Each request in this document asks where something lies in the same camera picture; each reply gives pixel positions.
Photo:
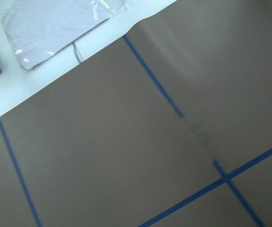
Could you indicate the clear plastic bag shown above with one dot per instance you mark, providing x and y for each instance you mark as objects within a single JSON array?
[{"x": 39, "y": 29}]

